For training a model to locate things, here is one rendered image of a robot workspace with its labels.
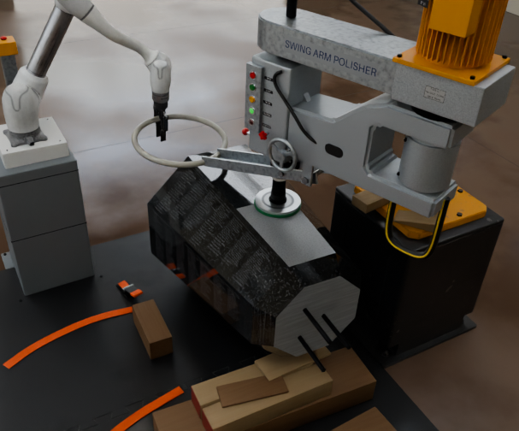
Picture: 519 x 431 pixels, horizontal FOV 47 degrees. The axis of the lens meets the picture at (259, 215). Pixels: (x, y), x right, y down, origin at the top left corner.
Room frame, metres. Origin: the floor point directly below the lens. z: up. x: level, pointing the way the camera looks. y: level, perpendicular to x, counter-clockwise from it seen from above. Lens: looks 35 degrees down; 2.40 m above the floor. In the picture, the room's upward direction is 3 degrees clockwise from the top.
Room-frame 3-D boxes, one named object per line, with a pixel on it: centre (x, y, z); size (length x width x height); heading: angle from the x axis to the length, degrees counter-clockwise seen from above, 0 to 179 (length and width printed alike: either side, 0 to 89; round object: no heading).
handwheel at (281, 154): (2.14, -0.10, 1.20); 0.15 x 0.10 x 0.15; 51
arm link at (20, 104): (2.73, 1.22, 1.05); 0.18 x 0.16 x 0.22; 11
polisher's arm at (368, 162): (2.05, -0.38, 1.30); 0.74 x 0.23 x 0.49; 51
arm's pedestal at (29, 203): (2.72, 1.23, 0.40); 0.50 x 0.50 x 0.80; 31
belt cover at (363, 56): (2.09, -0.36, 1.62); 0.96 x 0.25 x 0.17; 51
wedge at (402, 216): (2.28, -0.74, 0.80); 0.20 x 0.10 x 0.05; 68
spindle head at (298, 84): (2.26, -0.15, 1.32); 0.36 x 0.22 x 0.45; 51
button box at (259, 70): (2.26, 0.04, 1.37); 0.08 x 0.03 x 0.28; 51
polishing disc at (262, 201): (2.31, -0.08, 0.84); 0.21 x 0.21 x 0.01
